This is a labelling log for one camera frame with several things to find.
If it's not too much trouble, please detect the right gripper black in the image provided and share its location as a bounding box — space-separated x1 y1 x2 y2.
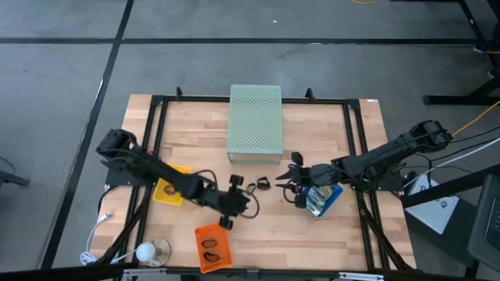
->
275 151 341 210

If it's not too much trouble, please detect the orange plastic basket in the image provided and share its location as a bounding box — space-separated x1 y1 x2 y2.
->
194 222 234 274

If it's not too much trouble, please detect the black aluminium table frame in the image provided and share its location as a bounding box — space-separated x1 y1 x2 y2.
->
90 87 416 272

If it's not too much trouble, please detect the blue plastic basket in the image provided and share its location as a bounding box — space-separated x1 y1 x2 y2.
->
304 182 345 219

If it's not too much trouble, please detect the black desk leg frame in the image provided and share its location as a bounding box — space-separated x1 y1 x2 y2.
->
423 0 500 106

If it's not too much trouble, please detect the black desk beam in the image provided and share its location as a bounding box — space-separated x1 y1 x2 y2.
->
401 162 500 208

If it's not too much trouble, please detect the green crayon box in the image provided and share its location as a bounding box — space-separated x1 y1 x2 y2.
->
306 185 335 215

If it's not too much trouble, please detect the yellow plastic basket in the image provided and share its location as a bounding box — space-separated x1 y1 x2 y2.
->
152 163 192 207

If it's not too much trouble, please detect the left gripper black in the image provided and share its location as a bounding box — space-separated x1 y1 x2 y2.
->
202 174 251 230

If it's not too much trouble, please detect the yellow extension cable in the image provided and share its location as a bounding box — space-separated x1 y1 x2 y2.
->
451 100 500 137

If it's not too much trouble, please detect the silver metal bracket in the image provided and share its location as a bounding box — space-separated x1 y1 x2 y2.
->
122 268 157 281
338 272 386 281

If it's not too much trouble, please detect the dark grey chair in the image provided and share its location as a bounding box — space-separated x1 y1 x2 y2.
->
467 174 500 274

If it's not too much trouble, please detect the green perforated metal shelf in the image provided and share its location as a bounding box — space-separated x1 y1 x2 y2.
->
226 84 284 165

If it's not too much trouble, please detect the white round ball device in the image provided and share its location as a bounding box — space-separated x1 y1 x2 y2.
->
134 242 156 263

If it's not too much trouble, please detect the white box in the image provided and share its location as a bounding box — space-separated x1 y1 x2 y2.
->
405 173 461 235

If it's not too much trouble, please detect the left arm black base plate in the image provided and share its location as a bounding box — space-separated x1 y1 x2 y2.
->
105 159 162 187

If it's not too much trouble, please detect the black furniture foot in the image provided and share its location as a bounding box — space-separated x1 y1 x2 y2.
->
0 169 31 188

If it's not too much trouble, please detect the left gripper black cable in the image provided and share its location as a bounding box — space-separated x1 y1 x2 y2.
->
237 189 261 219

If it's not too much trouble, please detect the white floor cable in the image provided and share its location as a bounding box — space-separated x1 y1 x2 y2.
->
448 137 500 163

